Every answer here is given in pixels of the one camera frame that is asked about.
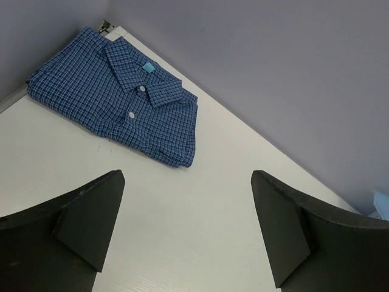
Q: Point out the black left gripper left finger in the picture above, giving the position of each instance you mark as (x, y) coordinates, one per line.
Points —
(61, 244)

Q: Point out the light blue long sleeve shirt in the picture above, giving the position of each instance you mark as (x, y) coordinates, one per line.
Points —
(381, 202)

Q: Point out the blue plaid folded shirt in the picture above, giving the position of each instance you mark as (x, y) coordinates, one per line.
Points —
(118, 93)

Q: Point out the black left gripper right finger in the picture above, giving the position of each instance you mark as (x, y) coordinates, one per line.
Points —
(315, 246)

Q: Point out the metal table corner bracket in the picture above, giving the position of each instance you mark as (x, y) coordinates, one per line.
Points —
(106, 27)

